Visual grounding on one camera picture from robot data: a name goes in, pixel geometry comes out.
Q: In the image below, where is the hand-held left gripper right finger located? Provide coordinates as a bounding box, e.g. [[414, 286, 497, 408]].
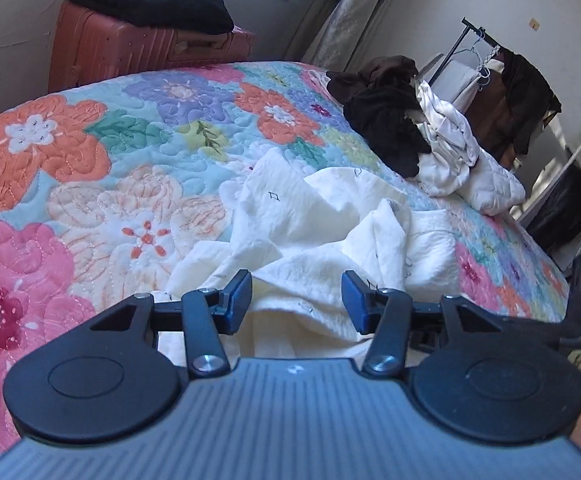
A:
[[341, 270, 504, 379]]

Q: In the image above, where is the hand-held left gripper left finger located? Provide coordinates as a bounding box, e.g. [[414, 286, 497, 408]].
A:
[[90, 269, 254, 379]]

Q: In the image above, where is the white crinkled garment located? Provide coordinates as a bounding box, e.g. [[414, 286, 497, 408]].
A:
[[153, 147, 458, 361]]

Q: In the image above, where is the black clothes rack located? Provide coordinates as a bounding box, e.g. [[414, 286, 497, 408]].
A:
[[429, 17, 502, 92]]

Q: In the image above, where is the black bin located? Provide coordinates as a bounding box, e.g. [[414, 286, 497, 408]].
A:
[[528, 164, 581, 255]]

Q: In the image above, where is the white leaning board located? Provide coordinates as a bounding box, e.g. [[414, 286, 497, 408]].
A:
[[518, 110, 581, 222]]

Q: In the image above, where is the white quilted cloth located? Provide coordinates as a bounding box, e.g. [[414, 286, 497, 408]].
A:
[[463, 152, 526, 217]]

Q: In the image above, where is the floral quilted bedspread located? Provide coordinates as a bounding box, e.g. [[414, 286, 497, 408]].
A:
[[0, 61, 570, 453]]

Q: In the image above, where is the dark brown garment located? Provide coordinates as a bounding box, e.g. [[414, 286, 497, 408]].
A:
[[327, 55, 432, 179]]

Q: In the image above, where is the white satin garment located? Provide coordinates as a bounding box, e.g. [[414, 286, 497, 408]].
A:
[[406, 79, 480, 198]]

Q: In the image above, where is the dark hanging garment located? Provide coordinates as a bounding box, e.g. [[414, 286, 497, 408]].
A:
[[499, 48, 563, 157]]

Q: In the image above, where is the white hanging garment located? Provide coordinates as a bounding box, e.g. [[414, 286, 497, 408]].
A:
[[437, 58, 491, 107]]

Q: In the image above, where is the pink hard suitcase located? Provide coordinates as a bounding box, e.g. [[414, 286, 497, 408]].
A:
[[47, 0, 258, 94]]

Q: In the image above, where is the plastic wrapped rolled mattress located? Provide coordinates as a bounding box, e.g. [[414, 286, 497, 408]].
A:
[[313, 0, 404, 67]]

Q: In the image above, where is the white wire hanger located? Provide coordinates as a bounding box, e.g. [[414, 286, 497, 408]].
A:
[[459, 34, 492, 92]]

